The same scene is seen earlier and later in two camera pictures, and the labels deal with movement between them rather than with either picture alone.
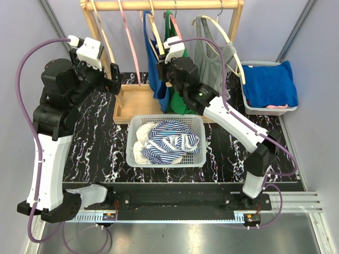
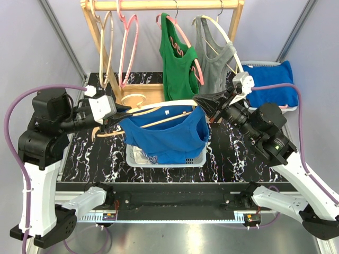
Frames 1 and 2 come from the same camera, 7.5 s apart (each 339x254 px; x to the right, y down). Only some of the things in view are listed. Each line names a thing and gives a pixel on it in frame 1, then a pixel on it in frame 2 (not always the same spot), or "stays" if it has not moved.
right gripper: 162,66 to 212,103
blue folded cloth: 270,86 stays
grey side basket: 274,110 stays
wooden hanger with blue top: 158,38 to 137,110
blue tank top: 160,91 to 174,142
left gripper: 113,84 to 108,122
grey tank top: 208,53 stays
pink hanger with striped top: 128,27 to 125,44
